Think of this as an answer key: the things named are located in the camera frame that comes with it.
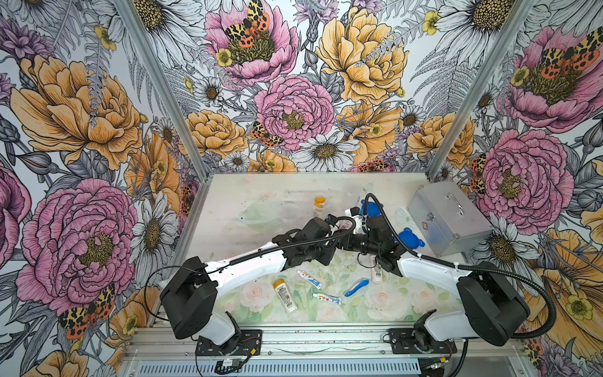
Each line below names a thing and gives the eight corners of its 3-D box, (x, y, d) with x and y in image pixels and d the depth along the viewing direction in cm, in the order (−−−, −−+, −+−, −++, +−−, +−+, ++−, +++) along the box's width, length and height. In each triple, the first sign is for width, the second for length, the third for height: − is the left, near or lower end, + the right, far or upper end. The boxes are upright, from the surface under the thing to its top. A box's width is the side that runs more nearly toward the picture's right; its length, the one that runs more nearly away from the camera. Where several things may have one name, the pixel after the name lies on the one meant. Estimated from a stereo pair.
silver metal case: (436, 260, 95) (456, 238, 82) (404, 211, 110) (417, 186, 97) (473, 250, 97) (498, 227, 84) (437, 203, 113) (453, 178, 100)
